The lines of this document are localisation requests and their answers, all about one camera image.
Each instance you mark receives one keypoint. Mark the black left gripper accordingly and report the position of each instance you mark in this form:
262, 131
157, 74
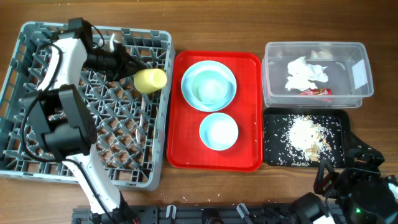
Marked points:
128, 65

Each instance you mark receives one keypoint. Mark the yellow plastic cup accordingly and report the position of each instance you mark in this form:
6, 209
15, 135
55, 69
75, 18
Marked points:
150, 80

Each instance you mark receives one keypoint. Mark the white plastic fork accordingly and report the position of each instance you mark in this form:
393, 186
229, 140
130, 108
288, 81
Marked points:
141, 121

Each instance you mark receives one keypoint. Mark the green bowl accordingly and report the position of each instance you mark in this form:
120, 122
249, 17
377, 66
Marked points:
209, 87

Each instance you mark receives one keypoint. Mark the light blue plate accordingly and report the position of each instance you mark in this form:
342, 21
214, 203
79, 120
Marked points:
186, 85

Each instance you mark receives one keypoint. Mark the light blue bowl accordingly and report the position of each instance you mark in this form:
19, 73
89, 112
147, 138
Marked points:
218, 131

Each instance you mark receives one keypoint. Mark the white napkin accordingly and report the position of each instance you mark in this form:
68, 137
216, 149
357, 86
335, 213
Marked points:
303, 75

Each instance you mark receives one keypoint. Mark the rice food waste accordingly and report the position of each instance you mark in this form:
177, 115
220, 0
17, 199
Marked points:
304, 135

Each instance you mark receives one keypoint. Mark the red candy wrapper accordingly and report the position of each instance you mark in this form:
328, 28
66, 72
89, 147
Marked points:
316, 92

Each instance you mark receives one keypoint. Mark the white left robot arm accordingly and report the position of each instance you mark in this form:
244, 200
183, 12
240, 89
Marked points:
63, 125

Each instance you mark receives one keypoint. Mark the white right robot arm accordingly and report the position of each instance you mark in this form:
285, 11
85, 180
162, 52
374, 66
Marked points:
361, 192

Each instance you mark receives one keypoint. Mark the grey dishwasher rack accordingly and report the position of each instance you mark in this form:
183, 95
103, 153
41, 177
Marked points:
115, 107

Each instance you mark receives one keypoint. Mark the black waste tray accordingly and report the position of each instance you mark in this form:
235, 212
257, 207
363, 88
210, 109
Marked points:
278, 149

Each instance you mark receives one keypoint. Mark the red plastic tray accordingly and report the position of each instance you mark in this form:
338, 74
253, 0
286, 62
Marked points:
184, 146

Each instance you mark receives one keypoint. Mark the clear plastic bin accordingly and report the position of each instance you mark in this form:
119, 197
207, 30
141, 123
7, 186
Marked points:
349, 74

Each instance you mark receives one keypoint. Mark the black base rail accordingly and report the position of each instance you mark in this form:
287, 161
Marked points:
267, 213

